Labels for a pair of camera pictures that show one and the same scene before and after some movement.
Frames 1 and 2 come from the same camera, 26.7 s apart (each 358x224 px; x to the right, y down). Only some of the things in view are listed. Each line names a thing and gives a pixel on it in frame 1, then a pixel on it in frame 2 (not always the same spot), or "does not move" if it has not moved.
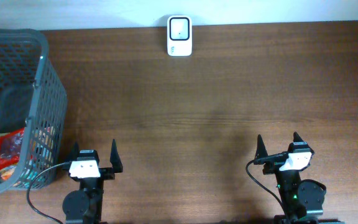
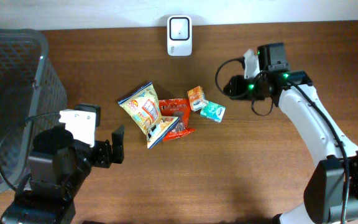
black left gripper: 107,174 -> 102,147
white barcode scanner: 179,32 does not move
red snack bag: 0,153 -> 180,108
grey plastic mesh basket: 20,89 does not move
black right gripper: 261,151 -> 237,86
